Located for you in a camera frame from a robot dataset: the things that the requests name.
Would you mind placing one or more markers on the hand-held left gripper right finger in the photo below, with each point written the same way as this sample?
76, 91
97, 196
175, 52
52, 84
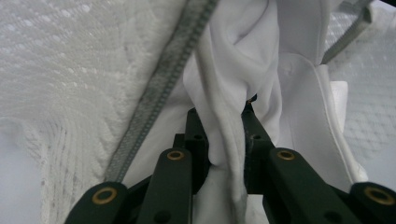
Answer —
253, 146

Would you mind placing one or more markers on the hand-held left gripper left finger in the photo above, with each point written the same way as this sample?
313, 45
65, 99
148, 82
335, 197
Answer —
199, 146

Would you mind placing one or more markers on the white cloth garment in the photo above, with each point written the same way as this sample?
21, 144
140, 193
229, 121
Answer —
236, 62

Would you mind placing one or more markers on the white textured pillowcase with zipper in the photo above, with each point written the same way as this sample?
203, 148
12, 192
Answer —
77, 71

